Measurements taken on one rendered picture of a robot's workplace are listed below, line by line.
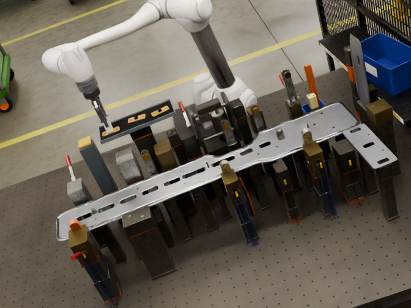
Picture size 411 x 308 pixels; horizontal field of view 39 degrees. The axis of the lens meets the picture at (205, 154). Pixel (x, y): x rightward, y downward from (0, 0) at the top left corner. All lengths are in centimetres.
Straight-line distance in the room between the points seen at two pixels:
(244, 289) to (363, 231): 54
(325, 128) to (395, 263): 63
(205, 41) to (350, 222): 106
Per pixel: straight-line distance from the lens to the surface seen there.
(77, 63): 249
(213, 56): 282
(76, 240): 236
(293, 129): 255
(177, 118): 336
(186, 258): 257
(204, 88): 308
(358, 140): 241
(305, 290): 229
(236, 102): 262
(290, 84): 259
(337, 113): 258
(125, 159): 256
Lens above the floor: 246
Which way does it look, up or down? 35 degrees down
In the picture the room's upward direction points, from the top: 21 degrees counter-clockwise
